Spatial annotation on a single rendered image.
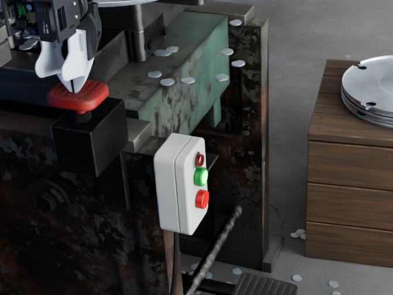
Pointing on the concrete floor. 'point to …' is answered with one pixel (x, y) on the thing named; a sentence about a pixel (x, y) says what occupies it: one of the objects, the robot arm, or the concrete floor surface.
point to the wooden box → (348, 180)
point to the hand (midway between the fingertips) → (76, 80)
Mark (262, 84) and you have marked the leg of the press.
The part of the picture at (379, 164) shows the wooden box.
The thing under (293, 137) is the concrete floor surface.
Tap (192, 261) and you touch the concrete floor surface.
